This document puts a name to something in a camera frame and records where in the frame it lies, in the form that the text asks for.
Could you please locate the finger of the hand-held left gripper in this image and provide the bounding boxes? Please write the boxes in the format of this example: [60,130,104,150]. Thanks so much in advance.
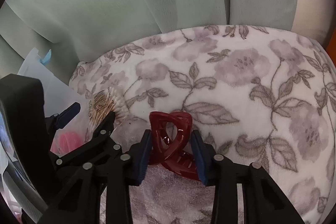
[55,111,123,170]
[46,102,81,133]

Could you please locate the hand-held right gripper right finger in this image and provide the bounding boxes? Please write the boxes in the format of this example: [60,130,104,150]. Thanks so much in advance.
[190,131,306,224]

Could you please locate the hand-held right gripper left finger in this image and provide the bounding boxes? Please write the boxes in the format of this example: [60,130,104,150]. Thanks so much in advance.
[49,130,153,224]

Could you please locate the dark red hair claw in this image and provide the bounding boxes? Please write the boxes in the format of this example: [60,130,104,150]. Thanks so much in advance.
[148,111,202,182]

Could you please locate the cotton swab pack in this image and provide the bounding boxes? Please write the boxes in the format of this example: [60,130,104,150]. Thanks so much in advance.
[84,87,129,132]

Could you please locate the pink hair roller clip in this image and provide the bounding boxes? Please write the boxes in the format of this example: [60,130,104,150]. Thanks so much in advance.
[51,132,82,155]

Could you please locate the clear plastic container blue latches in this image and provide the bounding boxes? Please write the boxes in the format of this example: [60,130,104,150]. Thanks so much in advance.
[17,48,116,156]

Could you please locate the floral fleece blanket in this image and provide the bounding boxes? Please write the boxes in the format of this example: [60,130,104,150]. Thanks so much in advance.
[70,25,336,224]

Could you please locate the pale green curtain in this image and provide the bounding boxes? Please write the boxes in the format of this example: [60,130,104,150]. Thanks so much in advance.
[0,0,302,77]

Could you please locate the orange wooden bed frame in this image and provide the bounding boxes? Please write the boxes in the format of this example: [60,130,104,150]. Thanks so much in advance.
[324,30,336,56]

